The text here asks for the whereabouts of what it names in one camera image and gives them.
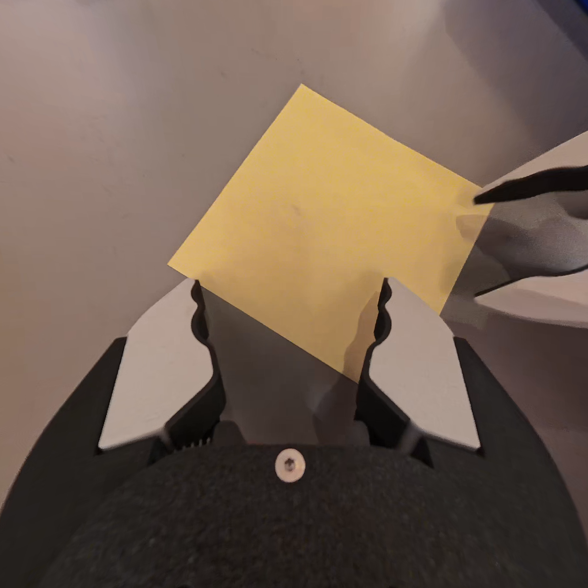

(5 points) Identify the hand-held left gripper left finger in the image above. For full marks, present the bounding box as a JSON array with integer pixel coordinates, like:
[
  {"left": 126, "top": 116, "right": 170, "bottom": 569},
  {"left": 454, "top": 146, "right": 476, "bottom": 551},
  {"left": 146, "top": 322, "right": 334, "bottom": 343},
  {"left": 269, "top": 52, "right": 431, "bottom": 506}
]
[{"left": 98, "top": 277, "right": 227, "bottom": 454}]

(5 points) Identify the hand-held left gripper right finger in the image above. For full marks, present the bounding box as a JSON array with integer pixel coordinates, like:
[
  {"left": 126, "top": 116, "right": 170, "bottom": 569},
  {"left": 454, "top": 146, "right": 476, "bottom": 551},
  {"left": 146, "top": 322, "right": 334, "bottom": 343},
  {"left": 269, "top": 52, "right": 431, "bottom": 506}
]
[{"left": 354, "top": 277, "right": 481, "bottom": 454}]

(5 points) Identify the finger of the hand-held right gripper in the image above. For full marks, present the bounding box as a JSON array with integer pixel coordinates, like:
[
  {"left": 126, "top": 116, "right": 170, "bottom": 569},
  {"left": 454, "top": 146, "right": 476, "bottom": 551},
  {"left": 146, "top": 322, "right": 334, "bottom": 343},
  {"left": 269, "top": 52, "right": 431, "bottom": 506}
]
[
  {"left": 473, "top": 131, "right": 588, "bottom": 206},
  {"left": 473, "top": 265, "right": 588, "bottom": 330}
]

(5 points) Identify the yellow and grey origami paper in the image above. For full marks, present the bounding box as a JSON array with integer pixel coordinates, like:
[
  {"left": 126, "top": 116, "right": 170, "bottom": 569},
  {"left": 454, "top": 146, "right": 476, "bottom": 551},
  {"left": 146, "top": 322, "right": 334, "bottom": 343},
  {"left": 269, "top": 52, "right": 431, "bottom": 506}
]
[{"left": 168, "top": 84, "right": 496, "bottom": 384}]

